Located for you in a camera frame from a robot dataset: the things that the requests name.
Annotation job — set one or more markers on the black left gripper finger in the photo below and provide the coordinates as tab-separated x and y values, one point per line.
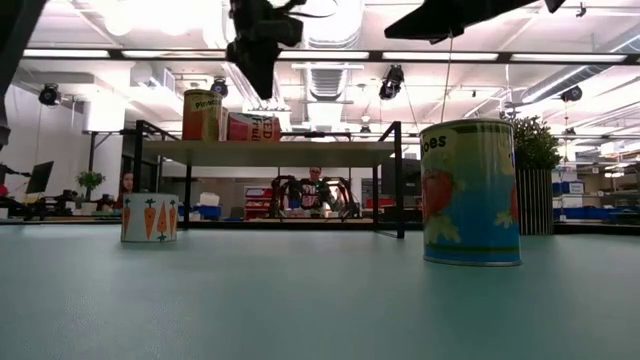
261	75

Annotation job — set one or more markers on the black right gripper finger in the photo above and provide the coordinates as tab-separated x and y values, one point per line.
412	27

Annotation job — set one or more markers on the mixed fruit labelled tin can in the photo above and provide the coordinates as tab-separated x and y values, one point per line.
252	128

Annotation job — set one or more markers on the pineapple labelled orange tin can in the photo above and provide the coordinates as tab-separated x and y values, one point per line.
201	117

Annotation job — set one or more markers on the short white carrot-print can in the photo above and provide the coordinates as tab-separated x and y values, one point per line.
150	220

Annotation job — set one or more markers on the tomatoes labelled blue-green tin can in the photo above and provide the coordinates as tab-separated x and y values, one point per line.
470	210

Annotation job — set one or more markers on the black background robot arm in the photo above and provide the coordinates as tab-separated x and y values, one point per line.
285	192
345	195

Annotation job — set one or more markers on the black ceiling spotlight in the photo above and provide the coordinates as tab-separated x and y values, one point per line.
48	95
571	94
219	87
391	82

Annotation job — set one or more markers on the black overhead light bar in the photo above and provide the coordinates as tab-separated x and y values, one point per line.
375	56

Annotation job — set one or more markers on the red tool cabinet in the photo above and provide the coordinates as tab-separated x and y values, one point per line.
255	200

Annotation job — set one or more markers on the white background box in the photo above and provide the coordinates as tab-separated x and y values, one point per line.
209	199

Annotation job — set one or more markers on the dark background cabinet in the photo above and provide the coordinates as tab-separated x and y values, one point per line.
412	177

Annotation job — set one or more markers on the black background stand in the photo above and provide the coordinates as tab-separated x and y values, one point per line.
92	160

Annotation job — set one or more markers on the potted plant striped pot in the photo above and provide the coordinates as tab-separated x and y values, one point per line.
535	200

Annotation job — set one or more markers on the small background potted plant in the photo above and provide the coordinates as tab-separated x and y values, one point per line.
90	180

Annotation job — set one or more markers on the blue storage bin white label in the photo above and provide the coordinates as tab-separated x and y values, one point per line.
574	187

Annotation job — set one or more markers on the green table mat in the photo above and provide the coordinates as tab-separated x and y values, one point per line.
320	300

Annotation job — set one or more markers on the black background monitor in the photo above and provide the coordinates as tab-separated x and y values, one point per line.
40	177

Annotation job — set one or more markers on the silver ribbed ceiling duct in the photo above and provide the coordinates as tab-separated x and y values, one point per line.
326	82

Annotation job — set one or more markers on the wooden shelf black metal frame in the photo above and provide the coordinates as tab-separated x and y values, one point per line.
270	154

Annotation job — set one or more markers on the grey round ceiling duct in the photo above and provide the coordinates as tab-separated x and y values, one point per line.
575	75

